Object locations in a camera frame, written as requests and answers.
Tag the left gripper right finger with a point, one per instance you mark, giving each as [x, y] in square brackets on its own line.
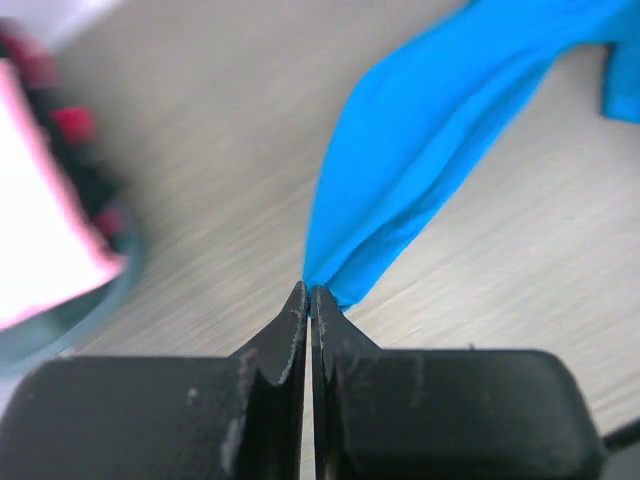
[443, 414]

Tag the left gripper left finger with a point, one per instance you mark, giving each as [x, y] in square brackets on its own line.
[234, 417]

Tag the blue t shirt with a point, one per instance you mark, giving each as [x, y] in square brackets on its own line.
[419, 121]

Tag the teal plastic basin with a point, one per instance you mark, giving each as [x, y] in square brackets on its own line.
[50, 333]

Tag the pink folded t shirt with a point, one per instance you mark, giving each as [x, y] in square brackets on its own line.
[50, 253]

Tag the black and red folded clothes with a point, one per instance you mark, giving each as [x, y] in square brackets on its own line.
[69, 131]

